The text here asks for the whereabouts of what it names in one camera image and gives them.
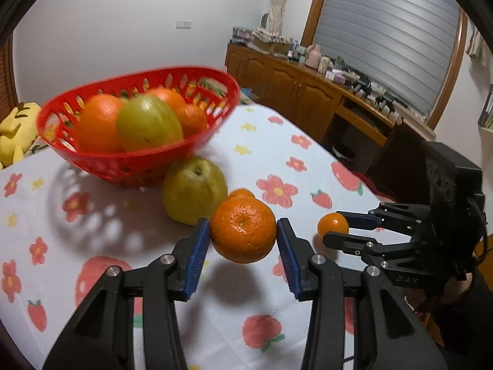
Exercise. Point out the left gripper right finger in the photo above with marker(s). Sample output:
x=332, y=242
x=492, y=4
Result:
x=387, y=335

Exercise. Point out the large green guava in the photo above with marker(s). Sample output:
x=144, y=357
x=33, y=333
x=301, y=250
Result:
x=146, y=122

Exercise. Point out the green-yellow pear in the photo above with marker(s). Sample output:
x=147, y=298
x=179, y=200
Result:
x=192, y=189

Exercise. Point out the small orange tangerine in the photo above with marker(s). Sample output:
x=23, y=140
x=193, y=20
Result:
x=241, y=192

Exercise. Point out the yellow plush toy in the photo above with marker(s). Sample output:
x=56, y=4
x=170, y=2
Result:
x=18, y=133

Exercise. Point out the red plastic fruit basket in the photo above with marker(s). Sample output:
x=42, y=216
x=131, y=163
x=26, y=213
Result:
x=215, y=92

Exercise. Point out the pink ceramic jug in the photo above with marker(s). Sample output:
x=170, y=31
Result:
x=313, y=56

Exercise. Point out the small orange kumquat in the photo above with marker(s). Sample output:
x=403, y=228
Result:
x=332, y=222

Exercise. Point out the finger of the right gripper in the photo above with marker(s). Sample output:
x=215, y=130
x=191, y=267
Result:
x=366, y=247
x=406, y=219

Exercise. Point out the large orange in basket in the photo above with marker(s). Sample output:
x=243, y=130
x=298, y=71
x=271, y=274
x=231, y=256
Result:
x=96, y=130

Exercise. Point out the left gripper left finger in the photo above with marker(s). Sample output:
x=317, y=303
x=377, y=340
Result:
x=99, y=335

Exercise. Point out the cardboard box of items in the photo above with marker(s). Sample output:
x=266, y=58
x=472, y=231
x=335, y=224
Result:
x=273, y=43

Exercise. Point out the white wall switch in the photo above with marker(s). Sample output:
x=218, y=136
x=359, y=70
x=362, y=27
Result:
x=182, y=24

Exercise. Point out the dark wooden chair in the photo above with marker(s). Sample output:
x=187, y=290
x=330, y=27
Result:
x=399, y=169

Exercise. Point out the window roller blind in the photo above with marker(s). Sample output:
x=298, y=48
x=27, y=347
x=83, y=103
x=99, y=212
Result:
x=404, y=45

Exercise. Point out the wooden sideboard cabinet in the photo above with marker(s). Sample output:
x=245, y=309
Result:
x=337, y=119

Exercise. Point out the medium orange mandarin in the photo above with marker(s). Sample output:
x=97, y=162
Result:
x=243, y=229

